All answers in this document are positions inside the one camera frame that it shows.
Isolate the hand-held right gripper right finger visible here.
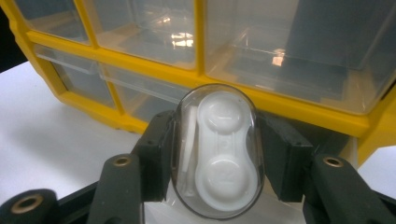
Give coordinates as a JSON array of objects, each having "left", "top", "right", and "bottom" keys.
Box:
[{"left": 259, "top": 112, "right": 396, "bottom": 224}]

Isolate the set of clear drawers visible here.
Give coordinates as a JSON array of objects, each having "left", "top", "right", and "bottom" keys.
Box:
[{"left": 13, "top": 0, "right": 200, "bottom": 123}]

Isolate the yellow and black drawer organizer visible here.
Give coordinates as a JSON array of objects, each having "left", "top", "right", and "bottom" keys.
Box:
[{"left": 0, "top": 0, "right": 396, "bottom": 167}]

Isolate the clear plastic drawer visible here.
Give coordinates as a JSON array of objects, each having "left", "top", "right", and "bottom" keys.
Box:
[{"left": 205, "top": 0, "right": 396, "bottom": 116}]

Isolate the clear contact lens case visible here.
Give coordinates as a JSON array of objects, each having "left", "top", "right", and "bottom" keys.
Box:
[{"left": 170, "top": 83, "right": 265, "bottom": 220}]

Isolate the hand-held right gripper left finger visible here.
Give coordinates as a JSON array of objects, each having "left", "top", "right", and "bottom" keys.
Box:
[{"left": 87, "top": 109, "right": 176, "bottom": 224}]

